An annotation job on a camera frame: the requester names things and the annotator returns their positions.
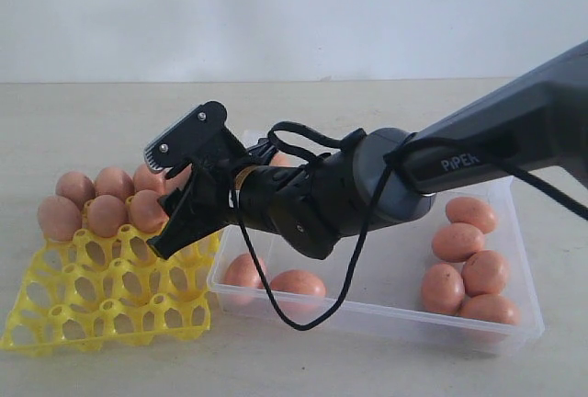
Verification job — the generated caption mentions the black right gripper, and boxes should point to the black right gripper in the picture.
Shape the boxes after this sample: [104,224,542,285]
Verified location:
[146,153,271,260]

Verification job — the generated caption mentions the brown egg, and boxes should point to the brown egg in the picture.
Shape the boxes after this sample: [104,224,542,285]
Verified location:
[421,263,465,315]
[431,222,485,263]
[270,153,291,167]
[222,254,266,306]
[87,194,128,238]
[269,269,326,318]
[132,164,165,195]
[37,195,83,242]
[55,171,96,210]
[446,197,498,234]
[130,189,168,233]
[459,294,521,325]
[94,166,134,201]
[461,250,510,297]

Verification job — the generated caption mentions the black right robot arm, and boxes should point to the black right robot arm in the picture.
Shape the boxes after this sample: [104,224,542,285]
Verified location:
[144,44,587,260]

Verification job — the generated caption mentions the yellow plastic egg tray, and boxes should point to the yellow plastic egg tray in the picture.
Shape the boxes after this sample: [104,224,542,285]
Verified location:
[1,224,220,356]

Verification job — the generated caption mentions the clear plastic bin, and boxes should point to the clear plastic bin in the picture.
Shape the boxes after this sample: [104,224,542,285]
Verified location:
[206,129,546,359]

